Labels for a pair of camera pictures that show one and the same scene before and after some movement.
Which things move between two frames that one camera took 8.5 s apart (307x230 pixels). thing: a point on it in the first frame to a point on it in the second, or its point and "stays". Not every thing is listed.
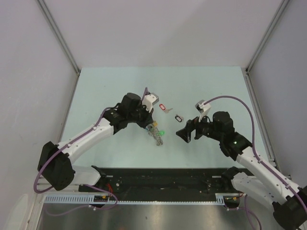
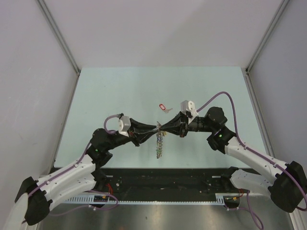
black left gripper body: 141,116 to 132,131
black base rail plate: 125,181 stays
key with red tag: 163,108 stays
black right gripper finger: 190,125 to 178,121
